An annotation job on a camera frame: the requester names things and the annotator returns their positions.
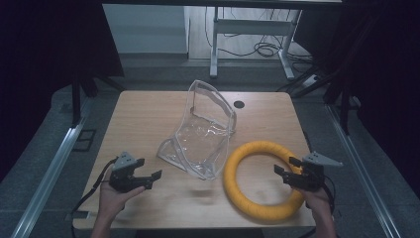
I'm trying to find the black cables on floor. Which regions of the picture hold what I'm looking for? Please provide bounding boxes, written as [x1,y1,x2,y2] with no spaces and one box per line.
[204,6,315,65]

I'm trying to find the black metal stand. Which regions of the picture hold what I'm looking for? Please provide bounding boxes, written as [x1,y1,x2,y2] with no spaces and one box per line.
[70,74,127,127]

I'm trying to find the white metal desk frame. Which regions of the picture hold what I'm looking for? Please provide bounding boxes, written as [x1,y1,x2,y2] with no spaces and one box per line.
[209,5,303,80]

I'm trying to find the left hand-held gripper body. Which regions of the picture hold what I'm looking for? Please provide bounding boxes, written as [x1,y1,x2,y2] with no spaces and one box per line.
[108,151,147,194]

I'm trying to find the white power strip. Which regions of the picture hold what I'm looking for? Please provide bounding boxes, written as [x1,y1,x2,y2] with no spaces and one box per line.
[301,73,322,89]

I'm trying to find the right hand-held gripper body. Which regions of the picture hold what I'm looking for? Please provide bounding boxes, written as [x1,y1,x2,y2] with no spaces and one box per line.
[297,151,344,193]

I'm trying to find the person's right hand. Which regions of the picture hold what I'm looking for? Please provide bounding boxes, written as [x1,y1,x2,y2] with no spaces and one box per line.
[294,185,335,214]

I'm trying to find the clear plastic bag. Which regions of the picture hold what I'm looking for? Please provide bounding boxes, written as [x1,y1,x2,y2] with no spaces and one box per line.
[156,78,239,181]

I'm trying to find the yellow foam ring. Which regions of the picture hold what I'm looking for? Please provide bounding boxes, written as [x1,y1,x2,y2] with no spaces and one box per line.
[222,140,307,223]

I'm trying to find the aluminium floor rail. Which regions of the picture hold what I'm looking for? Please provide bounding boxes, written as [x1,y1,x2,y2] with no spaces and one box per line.
[9,95,96,238]
[324,103,402,238]

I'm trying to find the person's left hand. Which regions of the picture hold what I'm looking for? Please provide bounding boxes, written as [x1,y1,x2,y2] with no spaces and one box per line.
[97,178,147,222]

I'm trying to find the black curtain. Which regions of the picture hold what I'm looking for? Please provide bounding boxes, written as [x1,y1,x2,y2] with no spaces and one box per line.
[292,0,420,200]
[0,0,126,183]

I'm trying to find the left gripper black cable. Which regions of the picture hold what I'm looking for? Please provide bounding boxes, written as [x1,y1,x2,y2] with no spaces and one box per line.
[70,157,120,238]

